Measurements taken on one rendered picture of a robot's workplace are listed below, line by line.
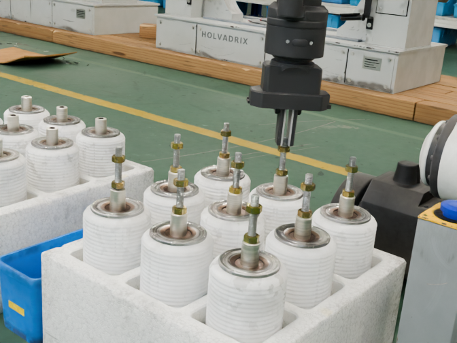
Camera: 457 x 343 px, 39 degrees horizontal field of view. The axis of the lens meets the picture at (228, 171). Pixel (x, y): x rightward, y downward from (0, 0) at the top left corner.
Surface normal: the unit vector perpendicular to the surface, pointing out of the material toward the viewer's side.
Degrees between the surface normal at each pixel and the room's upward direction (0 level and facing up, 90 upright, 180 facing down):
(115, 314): 90
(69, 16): 90
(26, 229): 90
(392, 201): 45
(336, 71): 90
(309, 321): 0
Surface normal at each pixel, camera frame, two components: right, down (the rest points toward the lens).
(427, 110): -0.62, 0.21
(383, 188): -0.39, -0.52
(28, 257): 0.78, 0.22
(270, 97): 0.07, 0.32
